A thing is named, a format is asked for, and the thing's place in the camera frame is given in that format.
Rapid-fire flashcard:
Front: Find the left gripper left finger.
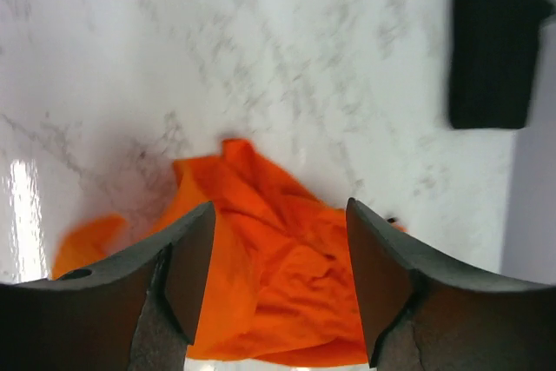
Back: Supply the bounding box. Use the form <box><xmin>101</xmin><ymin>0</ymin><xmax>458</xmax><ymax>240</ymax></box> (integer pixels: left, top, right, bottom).
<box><xmin>1</xmin><ymin>202</ymin><xmax>215</xmax><ymax>370</ymax></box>

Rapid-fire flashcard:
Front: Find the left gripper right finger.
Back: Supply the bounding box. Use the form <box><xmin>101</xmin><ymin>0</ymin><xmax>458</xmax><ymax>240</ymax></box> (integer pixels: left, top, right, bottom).
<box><xmin>346</xmin><ymin>199</ymin><xmax>555</xmax><ymax>370</ymax></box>

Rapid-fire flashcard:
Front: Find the orange t shirt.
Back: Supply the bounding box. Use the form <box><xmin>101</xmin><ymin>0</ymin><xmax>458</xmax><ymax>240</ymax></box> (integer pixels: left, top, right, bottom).
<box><xmin>51</xmin><ymin>138</ymin><xmax>409</xmax><ymax>367</ymax></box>

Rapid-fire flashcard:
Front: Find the folded black t shirt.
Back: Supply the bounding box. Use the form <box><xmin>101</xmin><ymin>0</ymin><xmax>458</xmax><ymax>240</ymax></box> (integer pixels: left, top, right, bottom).
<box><xmin>447</xmin><ymin>0</ymin><xmax>555</xmax><ymax>129</ymax></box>

